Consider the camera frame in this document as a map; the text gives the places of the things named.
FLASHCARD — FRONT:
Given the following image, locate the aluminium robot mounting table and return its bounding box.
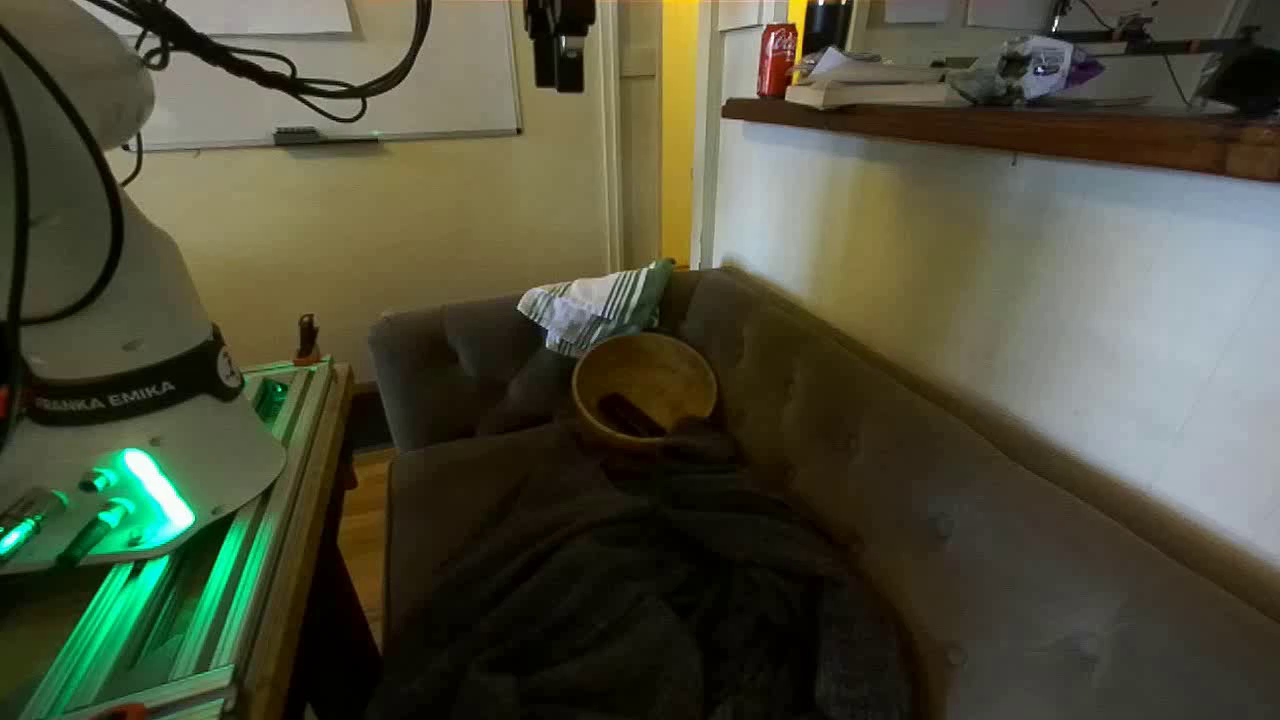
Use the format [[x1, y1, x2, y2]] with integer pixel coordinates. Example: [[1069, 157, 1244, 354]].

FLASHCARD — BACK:
[[0, 358, 361, 720]]

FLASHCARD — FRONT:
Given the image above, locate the dark glass bottle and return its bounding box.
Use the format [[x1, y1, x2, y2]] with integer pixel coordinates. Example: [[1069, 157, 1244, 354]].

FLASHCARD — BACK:
[[800, 0, 858, 59]]

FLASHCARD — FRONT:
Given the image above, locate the dark wooden counter shelf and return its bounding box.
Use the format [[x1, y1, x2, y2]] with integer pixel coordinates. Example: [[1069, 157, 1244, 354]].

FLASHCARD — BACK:
[[721, 95, 1280, 187]]

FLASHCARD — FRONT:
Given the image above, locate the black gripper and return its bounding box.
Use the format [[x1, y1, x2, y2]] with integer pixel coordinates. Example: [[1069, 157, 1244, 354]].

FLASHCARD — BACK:
[[520, 0, 600, 95]]

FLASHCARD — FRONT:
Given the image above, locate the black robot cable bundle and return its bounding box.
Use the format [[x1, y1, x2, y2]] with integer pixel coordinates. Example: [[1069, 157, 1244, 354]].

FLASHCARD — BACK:
[[83, 0, 439, 129]]

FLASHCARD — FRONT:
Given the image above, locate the magazine on counter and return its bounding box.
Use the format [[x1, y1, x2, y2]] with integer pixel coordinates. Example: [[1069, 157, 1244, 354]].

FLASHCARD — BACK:
[[779, 66, 971, 115]]

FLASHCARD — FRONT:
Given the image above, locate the round wooden bowl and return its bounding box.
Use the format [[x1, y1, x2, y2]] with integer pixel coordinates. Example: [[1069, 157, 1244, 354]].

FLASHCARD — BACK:
[[569, 330, 724, 454]]

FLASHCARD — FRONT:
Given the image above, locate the grey tufted sofa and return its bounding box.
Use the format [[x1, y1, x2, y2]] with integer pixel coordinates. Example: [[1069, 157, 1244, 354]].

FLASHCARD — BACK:
[[363, 263, 1280, 720]]

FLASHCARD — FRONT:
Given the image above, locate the dark grey knitted blanket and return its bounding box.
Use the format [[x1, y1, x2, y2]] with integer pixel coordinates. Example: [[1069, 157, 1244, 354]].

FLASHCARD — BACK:
[[363, 425, 922, 720]]

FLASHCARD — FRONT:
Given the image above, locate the black bar-shaped object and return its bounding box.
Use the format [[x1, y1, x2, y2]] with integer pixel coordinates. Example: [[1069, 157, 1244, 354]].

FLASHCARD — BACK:
[[593, 388, 673, 442]]

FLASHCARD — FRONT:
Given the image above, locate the white paper sheet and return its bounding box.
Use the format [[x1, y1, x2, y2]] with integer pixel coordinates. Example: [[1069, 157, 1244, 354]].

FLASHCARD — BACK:
[[163, 0, 361, 42]]

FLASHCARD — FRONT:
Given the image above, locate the white green striped towel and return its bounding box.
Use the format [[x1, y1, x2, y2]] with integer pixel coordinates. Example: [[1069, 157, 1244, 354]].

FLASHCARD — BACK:
[[513, 255, 678, 362]]

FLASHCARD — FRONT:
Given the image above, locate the small dark knob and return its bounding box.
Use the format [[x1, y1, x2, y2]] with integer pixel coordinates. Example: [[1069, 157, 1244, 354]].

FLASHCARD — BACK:
[[294, 308, 329, 370]]

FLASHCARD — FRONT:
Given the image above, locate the dark whiteboard marker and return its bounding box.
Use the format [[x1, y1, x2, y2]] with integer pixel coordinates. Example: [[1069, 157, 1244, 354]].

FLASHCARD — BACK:
[[272, 126, 384, 151]]

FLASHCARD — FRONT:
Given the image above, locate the white whiteboard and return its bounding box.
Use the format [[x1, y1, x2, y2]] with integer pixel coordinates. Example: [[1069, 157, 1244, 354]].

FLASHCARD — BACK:
[[76, 0, 528, 157]]

